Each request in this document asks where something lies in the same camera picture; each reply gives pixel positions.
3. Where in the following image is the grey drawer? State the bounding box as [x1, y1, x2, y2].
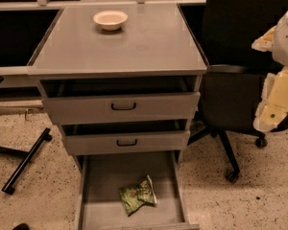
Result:
[60, 120, 190, 155]
[40, 77, 200, 125]
[75, 151, 200, 230]

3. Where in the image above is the black drawer handle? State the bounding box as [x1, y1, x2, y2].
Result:
[110, 103, 137, 111]
[116, 139, 137, 147]

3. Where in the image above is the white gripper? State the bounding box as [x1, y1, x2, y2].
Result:
[252, 27, 288, 133]

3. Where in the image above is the black top drawer handle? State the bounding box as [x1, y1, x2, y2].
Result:
[110, 103, 137, 111]

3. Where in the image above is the black chair base leg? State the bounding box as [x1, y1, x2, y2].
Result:
[0, 127, 52, 195]

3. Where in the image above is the black middle drawer handle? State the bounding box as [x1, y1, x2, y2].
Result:
[116, 139, 137, 147]

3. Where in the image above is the black office chair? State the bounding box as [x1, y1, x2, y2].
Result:
[189, 0, 288, 183]

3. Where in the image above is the green jalapeno chip bag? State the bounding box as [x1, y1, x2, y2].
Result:
[119, 174, 157, 217]

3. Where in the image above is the grey bottom drawer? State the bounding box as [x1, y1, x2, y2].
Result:
[75, 151, 200, 230]

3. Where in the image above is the grey top drawer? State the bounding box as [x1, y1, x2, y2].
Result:
[40, 77, 200, 125]

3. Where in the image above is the grey drawer cabinet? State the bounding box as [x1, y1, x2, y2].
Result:
[26, 2, 209, 230]

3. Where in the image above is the white paper bowl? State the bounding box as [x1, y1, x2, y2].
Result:
[93, 11, 128, 31]

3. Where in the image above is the grey middle drawer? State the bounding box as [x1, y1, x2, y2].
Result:
[60, 120, 190, 155]

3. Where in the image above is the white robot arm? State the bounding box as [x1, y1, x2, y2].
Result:
[252, 11, 288, 132]

